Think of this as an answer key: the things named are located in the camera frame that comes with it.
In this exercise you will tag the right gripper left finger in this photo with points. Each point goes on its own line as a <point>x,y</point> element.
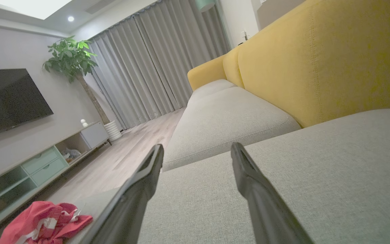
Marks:
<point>127,210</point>

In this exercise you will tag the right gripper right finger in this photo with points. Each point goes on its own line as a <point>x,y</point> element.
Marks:
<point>266,210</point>

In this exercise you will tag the red white printed jersey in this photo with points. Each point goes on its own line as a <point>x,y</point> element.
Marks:
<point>39,220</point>

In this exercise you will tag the pale object in cabinet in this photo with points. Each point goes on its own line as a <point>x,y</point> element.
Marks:
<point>70,154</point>

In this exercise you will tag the white ribbed plant pot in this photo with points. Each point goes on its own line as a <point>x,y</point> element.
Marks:
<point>113,130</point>

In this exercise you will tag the white mint television cabinet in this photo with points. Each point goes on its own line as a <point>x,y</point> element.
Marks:
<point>42,166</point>

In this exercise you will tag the small white figurine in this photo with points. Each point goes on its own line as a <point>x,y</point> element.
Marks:
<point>84,123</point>

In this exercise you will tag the grey pleated curtain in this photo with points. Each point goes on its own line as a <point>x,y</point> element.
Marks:
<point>154,61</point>

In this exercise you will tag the black flat screen television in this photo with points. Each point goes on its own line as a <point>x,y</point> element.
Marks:
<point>8,101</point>

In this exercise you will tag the green leafy indoor tree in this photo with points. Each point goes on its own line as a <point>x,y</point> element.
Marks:
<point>71,57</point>

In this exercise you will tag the yellow sofa backrest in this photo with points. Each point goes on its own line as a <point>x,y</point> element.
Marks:
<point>333,61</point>

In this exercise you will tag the round ceiling spot light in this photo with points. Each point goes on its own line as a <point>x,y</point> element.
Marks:
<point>70,18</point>

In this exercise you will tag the ceiling air vent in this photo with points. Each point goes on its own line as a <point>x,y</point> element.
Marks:
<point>99,6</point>

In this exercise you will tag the teal lamp shade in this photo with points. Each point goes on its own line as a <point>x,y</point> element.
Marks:
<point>204,4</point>

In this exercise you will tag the bright ceiling light panel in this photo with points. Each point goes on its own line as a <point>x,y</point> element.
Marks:
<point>32,6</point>

